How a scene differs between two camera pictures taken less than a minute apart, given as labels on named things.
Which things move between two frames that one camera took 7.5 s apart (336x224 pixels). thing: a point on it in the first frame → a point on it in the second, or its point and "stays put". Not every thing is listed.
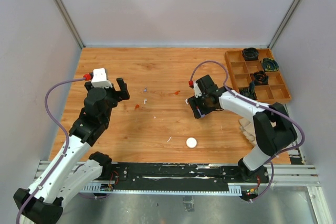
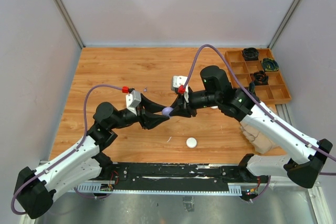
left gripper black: x=119 y=95 → x=149 y=120
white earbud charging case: x=191 y=142 stays put
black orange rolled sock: x=260 y=78 stays put
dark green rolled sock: x=270 y=64 stays put
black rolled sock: x=251 y=54 stays put
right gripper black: x=195 y=102 → x=181 y=107
